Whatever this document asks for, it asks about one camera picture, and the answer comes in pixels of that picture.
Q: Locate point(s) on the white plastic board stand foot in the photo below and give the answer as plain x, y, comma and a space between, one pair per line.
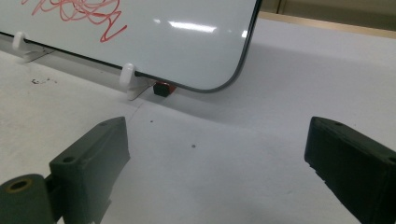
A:
127, 76
18, 40

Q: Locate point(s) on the white dry-erase board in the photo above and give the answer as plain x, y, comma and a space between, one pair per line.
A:
174, 49

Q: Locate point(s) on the small black and red block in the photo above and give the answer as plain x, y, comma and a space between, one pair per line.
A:
162, 89

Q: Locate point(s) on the light wooden rail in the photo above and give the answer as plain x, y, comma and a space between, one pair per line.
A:
327, 25

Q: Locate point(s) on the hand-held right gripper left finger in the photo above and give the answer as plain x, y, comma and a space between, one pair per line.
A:
90, 165

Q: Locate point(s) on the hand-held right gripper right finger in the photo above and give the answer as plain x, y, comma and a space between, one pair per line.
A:
355, 168

